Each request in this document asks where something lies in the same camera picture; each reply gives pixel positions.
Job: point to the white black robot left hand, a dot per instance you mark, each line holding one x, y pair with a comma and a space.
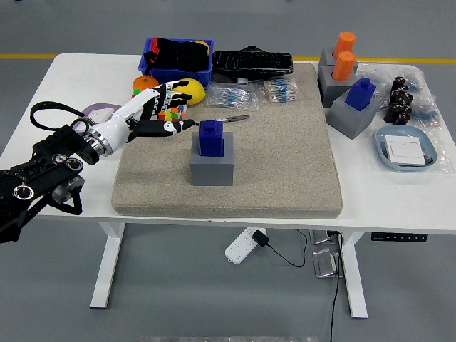
117, 124

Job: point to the blue square seal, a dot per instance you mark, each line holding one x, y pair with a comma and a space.
360, 94
211, 142

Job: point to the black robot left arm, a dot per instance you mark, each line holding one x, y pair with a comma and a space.
42, 171

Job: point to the grey seal holder block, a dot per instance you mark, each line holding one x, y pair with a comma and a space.
326, 57
351, 123
331, 89
212, 172

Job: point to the orange cylinder seal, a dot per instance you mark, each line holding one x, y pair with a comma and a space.
343, 66
345, 44

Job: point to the purple tray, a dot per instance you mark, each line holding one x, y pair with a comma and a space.
93, 107

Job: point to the orange fruit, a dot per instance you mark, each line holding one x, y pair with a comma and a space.
144, 83

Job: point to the blue plastic bin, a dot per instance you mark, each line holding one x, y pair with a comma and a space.
178, 76

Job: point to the yellow lemon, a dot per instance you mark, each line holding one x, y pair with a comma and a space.
196, 92

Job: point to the black cloth bundle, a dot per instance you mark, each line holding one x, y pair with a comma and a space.
178, 53

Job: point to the yellow round item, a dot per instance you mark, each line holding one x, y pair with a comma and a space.
203, 44

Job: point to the bag of blue resistors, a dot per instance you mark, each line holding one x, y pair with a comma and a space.
231, 96

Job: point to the white table leg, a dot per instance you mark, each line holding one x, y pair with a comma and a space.
354, 281
108, 263

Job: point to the black plastic tray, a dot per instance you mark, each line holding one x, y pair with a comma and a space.
249, 62

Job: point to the grey-brown mat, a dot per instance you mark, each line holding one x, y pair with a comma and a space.
278, 160

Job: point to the bag of taped resistors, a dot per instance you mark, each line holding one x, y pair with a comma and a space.
279, 90

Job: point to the white power strip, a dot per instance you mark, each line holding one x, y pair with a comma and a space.
238, 247

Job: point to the black power adapter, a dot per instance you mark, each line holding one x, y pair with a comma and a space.
260, 238

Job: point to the metal floor box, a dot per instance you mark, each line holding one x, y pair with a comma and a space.
322, 238
326, 263

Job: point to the black cylindrical capacitor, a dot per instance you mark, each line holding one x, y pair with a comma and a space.
403, 117
396, 97
400, 85
407, 99
393, 112

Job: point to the light blue tray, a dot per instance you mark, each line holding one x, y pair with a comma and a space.
406, 130

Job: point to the black table control panel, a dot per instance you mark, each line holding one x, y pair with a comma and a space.
399, 237

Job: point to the small green circuit board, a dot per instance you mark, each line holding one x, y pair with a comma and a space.
428, 159

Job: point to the large clear plastic bag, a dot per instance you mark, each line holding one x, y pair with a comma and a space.
443, 156

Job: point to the white switch panel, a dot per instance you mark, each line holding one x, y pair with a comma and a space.
101, 114
404, 149

